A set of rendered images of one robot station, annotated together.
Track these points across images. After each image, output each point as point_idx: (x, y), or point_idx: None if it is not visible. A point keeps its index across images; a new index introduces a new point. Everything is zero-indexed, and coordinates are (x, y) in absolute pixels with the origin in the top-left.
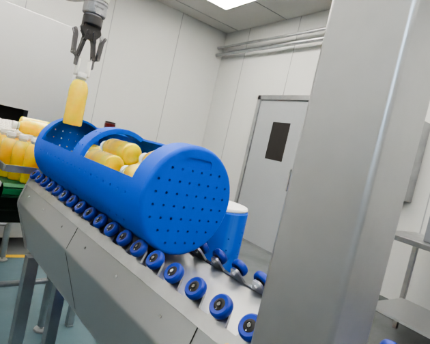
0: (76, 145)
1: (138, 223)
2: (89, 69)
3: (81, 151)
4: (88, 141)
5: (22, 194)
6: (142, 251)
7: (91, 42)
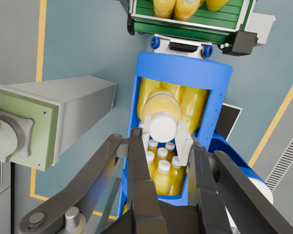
0: (123, 174)
1: None
2: (176, 148)
3: (121, 185)
4: (123, 191)
5: (149, 42)
6: None
7: (194, 205)
